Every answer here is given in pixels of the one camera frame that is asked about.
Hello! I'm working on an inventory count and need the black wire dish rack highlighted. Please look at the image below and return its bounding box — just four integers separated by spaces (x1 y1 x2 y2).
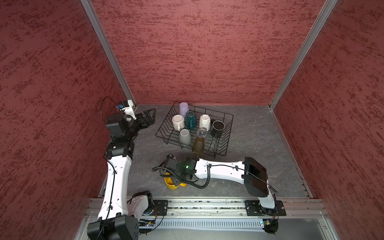
156 102 234 158

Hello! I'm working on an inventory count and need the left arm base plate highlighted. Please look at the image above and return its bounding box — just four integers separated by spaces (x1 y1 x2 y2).
150 200 169 216

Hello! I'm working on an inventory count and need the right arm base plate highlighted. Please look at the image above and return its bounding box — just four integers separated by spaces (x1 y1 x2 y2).
245 200 287 217

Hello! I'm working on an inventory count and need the left circuit board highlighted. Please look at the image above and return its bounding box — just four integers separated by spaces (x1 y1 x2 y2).
139 219 157 234

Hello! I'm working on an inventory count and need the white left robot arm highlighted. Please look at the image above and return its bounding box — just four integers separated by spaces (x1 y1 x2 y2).
87 109 157 240

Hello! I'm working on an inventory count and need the lilac plastic cup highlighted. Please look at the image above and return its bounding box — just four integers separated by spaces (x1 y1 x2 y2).
179 102 190 118

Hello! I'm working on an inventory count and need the black mug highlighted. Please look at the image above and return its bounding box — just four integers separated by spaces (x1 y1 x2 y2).
211 120 225 139

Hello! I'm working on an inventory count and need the white mug red inside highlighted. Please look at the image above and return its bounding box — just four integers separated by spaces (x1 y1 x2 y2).
172 115 185 132

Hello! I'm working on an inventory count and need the circuit board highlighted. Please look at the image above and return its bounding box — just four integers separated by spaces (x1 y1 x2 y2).
263 219 279 235
139 219 157 234

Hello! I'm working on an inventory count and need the black corrugated cable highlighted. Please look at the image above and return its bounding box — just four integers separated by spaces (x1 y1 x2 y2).
151 164 212 190

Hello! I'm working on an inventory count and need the aluminium corner post left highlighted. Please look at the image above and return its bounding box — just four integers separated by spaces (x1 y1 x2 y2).
81 0 137 105

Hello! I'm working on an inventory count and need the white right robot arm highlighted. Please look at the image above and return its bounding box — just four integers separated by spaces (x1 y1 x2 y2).
152 155 277 215

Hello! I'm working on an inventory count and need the yellow mug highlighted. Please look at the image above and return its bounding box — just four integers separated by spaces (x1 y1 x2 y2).
164 173 187 190

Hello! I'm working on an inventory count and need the aluminium front rail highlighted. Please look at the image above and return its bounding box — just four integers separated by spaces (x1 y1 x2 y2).
85 196 326 219

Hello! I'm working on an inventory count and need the aluminium corner post right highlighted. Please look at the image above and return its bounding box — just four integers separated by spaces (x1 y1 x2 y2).
269 0 338 112

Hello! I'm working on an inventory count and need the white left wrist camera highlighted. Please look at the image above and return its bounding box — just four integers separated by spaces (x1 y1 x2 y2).
118 100 137 120

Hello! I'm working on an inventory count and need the olive green glass tumbler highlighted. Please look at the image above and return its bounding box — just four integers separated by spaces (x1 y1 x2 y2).
192 137 205 153

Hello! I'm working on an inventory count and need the right circuit board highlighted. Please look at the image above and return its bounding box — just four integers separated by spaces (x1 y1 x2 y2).
263 219 279 235

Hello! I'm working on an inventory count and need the white mug grey outside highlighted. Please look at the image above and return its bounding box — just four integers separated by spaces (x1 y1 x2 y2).
179 129 192 146

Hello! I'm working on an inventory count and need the aluminium corner post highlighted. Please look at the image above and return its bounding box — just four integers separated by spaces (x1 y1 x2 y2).
269 0 338 112
81 0 137 105

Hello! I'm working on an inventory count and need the clear plastic cup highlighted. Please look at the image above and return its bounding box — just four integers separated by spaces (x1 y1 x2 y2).
197 128 208 139

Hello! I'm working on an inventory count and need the white faceted mug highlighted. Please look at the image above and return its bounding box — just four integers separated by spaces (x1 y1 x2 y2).
199 114 211 132

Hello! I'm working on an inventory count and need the white mug green handle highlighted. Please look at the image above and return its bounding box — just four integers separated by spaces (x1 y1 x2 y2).
186 111 197 131

